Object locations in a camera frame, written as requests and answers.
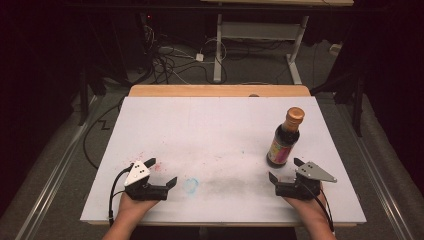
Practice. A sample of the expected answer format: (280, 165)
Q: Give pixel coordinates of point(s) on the small white box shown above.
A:
(335, 49)

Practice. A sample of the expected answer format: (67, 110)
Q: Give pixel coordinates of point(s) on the wooden table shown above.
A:
(216, 90)

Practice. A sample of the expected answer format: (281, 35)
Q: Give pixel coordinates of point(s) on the dark sauce bottle orange cap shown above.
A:
(283, 143)

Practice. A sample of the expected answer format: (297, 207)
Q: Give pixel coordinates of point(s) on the person's right hand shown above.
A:
(310, 210)

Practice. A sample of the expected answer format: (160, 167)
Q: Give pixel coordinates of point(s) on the black stand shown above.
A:
(87, 90)
(356, 100)

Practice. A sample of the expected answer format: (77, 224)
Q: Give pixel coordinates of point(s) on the white desk frame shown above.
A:
(218, 50)

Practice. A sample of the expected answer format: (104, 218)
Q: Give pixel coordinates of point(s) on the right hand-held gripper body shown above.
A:
(300, 190)

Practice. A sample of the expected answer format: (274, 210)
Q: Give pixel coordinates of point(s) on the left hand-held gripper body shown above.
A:
(146, 191)

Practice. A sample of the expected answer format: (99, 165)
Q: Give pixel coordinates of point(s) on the white power adapter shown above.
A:
(199, 57)

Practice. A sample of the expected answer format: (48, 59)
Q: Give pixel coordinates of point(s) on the white board sheet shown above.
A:
(216, 140)

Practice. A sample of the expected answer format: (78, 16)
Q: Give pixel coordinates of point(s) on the metal floor rail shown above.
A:
(376, 173)
(56, 170)

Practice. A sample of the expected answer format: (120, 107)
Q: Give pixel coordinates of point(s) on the person's left hand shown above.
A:
(131, 208)

